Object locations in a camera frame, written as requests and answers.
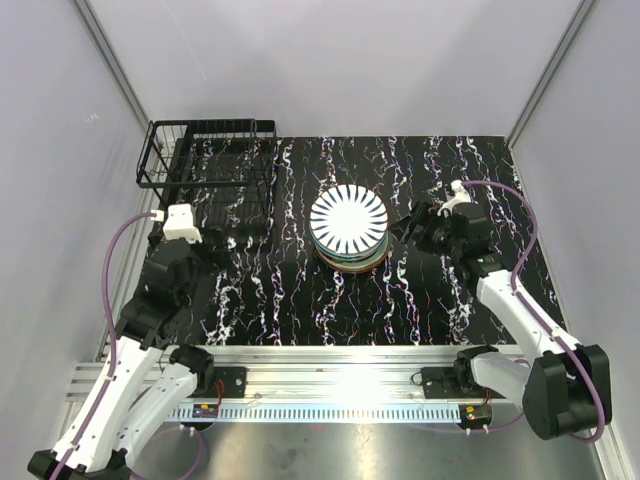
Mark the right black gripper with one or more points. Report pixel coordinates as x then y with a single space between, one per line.
424 214

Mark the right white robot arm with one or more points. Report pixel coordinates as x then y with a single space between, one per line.
563 387

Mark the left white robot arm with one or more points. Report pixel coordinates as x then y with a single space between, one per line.
143 378

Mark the stack of remaining plates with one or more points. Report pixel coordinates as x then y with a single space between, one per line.
361 265

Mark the black marble pattern mat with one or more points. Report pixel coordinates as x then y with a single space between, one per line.
269 285

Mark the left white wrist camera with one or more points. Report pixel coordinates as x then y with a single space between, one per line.
178 223

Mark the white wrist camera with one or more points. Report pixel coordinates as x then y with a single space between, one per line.
459 195
178 223

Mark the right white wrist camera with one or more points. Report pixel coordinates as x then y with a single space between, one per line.
459 195

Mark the black wire dish rack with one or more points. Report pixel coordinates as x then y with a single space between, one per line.
224 168

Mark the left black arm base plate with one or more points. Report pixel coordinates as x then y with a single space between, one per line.
229 381

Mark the aluminium mounting rail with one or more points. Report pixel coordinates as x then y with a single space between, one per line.
344 375

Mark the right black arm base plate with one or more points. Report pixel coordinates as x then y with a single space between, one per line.
449 383

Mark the white slotted cable duct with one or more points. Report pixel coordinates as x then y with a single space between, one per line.
423 413

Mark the left aluminium frame post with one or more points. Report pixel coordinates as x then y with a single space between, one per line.
106 51

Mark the aluminium frame post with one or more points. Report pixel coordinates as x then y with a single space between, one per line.
106 51
560 52

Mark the right aluminium frame post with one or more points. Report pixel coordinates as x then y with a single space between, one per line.
560 52

